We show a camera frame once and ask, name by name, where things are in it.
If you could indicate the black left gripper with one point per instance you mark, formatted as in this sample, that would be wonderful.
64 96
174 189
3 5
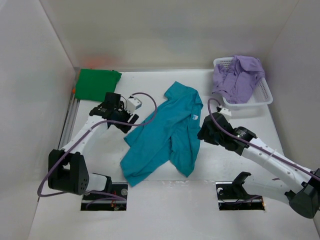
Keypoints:
132 120

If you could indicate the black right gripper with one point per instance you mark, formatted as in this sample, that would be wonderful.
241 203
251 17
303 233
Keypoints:
203 134

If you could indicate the teal t shirt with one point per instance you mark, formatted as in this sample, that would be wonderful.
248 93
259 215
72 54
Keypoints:
170 135

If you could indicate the green t shirt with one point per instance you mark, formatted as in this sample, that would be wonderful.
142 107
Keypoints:
93 84

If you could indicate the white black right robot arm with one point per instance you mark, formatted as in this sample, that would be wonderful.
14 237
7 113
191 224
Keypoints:
294 185

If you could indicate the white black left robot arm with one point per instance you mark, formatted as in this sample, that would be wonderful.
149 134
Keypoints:
67 167

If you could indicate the lilac t shirt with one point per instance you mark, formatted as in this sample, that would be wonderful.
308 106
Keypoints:
237 82

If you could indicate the white plastic basket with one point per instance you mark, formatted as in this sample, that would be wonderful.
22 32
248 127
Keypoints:
261 96

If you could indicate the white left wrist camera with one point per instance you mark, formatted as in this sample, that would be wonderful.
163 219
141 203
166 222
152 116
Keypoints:
132 104

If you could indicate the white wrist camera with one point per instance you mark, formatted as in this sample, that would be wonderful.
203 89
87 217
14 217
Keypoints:
224 111
132 104

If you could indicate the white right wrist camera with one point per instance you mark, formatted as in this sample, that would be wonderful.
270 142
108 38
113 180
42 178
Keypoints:
224 111

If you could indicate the aluminium frame rail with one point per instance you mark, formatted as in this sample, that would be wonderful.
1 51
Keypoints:
71 113

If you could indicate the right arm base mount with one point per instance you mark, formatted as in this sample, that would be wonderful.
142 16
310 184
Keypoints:
232 196

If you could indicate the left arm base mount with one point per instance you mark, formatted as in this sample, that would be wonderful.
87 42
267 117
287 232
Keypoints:
115 200

